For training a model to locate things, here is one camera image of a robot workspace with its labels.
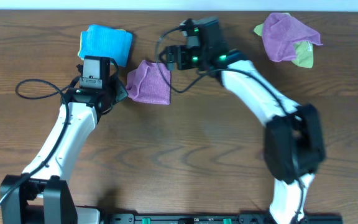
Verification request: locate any purple cloth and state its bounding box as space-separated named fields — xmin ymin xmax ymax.
xmin=262 ymin=12 xmax=323 ymax=62
xmin=126 ymin=60 xmax=171 ymax=105

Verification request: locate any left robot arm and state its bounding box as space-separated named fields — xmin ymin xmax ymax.
xmin=0 ymin=58 xmax=127 ymax=223

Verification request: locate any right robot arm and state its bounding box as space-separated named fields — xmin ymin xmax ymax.
xmin=155 ymin=26 xmax=326 ymax=223

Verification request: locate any yellow-green cloth under blue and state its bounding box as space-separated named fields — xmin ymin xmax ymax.
xmin=77 ymin=28 xmax=127 ymax=62

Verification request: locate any folded blue cloth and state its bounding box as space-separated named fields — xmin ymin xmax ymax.
xmin=78 ymin=24 xmax=134 ymax=68

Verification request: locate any light green cloth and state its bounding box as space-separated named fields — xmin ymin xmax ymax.
xmin=254 ymin=23 xmax=314 ymax=68

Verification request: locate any right black cable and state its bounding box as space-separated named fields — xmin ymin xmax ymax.
xmin=154 ymin=26 xmax=306 ymax=224

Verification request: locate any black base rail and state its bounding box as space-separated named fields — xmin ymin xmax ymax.
xmin=99 ymin=212 xmax=344 ymax=224

